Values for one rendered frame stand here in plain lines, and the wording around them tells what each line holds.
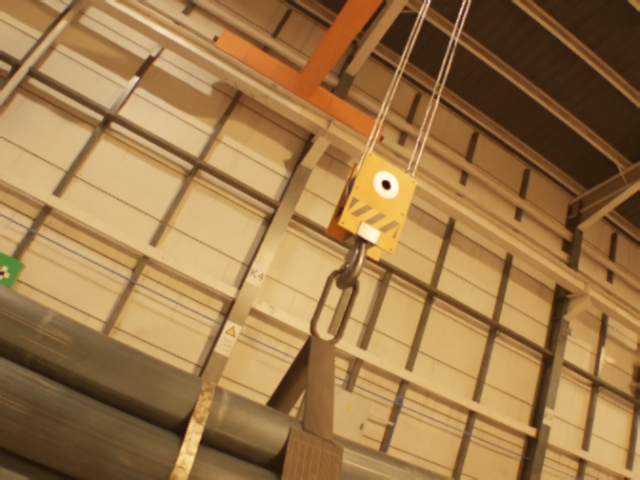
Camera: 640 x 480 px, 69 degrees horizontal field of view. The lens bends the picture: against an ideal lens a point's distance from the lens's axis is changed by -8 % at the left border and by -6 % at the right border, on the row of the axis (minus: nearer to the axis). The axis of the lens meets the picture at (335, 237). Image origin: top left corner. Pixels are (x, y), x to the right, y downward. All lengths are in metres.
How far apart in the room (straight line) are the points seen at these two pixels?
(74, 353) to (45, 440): 0.19
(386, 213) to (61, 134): 6.78
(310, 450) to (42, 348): 0.64
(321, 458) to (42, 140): 7.20
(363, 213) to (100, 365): 0.91
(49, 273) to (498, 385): 7.65
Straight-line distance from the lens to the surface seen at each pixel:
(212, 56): 8.10
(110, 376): 1.17
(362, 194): 1.63
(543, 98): 10.39
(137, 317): 7.26
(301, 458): 1.22
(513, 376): 10.02
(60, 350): 1.18
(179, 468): 1.11
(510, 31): 9.68
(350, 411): 7.62
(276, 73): 8.15
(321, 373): 1.41
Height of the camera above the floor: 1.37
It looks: 24 degrees up
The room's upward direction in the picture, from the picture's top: 22 degrees clockwise
